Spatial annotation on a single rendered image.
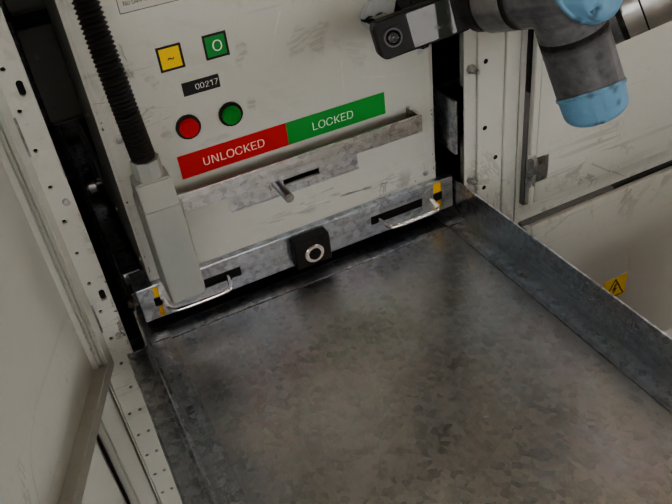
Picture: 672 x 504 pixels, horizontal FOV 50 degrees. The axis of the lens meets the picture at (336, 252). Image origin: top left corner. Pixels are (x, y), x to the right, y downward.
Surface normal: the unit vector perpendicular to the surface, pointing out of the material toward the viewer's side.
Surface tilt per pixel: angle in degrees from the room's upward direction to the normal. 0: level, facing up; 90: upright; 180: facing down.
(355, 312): 0
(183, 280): 90
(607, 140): 90
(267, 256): 90
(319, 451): 0
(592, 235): 90
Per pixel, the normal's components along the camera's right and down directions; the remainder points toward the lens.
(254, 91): 0.44, 0.49
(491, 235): -0.89, 0.34
